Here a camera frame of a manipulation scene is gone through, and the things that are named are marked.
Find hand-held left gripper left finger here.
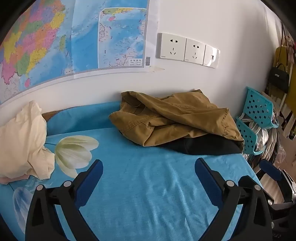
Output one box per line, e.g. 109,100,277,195
25,159,104,241

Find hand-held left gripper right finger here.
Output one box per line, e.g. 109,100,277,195
195,158,273,241

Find brown jacket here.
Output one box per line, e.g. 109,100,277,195
109,89,245,147

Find black garment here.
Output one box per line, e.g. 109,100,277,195
119,130,243,156

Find pink cloth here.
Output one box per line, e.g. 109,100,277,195
0,173,30,185

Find brown wooden headboard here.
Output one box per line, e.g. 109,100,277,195
42,109,67,122

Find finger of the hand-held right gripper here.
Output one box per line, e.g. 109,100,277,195
259,159,283,183

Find white wall socket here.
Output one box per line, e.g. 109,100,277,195
158,32,186,61
184,38,206,63

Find black handbag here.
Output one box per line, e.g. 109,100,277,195
268,62,290,94

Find blue flower print bedsheet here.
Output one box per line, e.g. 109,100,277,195
0,101,263,241

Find white wall switch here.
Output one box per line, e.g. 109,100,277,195
203,44,221,69

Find colourful wall map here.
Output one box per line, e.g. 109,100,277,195
0,0,154,105

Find cream cloth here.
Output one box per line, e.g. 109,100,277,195
0,100,56,180

